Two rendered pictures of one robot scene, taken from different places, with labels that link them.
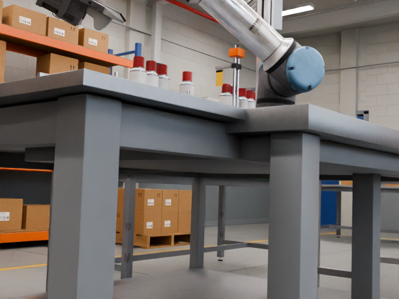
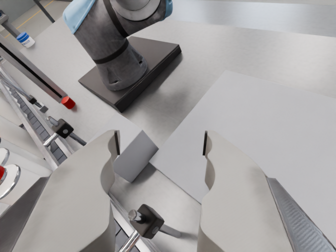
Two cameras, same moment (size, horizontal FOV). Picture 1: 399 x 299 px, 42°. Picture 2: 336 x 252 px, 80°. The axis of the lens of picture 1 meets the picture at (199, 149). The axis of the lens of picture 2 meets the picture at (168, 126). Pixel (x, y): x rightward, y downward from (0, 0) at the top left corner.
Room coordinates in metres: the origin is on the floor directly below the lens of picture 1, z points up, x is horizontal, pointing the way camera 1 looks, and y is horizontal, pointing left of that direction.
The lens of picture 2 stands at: (1.23, 0.27, 1.21)
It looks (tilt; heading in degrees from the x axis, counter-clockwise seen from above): 49 degrees down; 301
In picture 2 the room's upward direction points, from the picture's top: 33 degrees counter-clockwise
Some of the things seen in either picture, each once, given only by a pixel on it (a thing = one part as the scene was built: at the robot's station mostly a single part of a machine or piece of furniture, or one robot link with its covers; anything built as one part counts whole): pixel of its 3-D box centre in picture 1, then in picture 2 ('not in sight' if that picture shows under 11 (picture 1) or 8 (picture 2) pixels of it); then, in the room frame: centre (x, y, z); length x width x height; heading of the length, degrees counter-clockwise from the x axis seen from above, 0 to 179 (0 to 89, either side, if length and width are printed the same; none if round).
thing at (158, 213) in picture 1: (138, 215); not in sight; (6.36, 0.72, 0.32); 1.20 x 0.83 x 0.64; 49
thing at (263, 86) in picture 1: (278, 79); (95, 22); (1.54, -0.23, 1.03); 0.13 x 0.12 x 0.14; 15
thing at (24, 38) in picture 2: not in sight; (25, 40); (2.42, -0.84, 0.86); 0.07 x 0.07 x 0.07
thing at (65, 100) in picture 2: not in sight; (68, 102); (1.78, -0.17, 0.85); 0.03 x 0.03 x 0.03
